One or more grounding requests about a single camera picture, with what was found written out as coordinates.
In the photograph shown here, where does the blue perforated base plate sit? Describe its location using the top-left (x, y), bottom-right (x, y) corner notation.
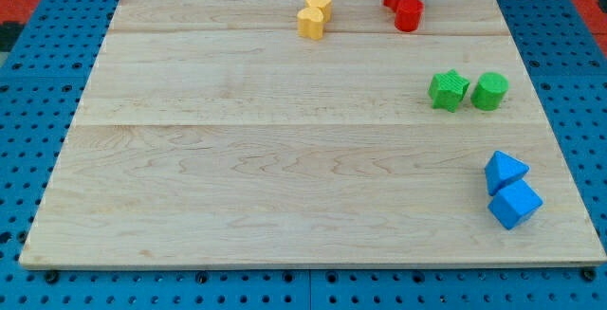
top-left (1, 0), bottom-right (606, 309)

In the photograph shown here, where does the red cylinder block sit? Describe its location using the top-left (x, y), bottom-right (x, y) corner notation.
top-left (395, 0), bottom-right (424, 32)

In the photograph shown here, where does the yellow heart block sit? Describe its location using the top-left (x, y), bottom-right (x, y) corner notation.
top-left (297, 7), bottom-right (324, 40)

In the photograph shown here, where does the light wooden board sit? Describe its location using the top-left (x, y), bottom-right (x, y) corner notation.
top-left (20, 0), bottom-right (606, 271)

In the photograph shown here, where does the green cylinder block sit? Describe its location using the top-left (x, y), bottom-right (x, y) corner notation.
top-left (471, 72), bottom-right (509, 111)

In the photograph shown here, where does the blue cube block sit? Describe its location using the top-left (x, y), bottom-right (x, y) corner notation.
top-left (487, 179), bottom-right (543, 230)

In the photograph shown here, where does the yellow hexagon block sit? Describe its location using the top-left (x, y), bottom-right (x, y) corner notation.
top-left (304, 0), bottom-right (333, 23)

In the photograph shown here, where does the blue triangle block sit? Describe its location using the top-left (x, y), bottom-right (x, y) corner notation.
top-left (484, 151), bottom-right (530, 196)

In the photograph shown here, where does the green star block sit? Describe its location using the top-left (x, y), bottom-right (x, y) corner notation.
top-left (428, 69), bottom-right (469, 113)

